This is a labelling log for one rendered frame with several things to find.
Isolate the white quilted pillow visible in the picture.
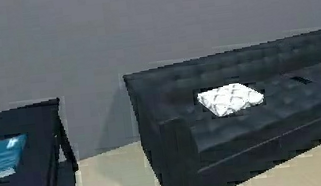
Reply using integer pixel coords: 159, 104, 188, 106
195, 79, 267, 120

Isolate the black tufted leather sofa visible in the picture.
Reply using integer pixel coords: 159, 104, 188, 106
120, 28, 321, 186

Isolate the black side table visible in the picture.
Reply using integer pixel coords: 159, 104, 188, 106
0, 96, 81, 186

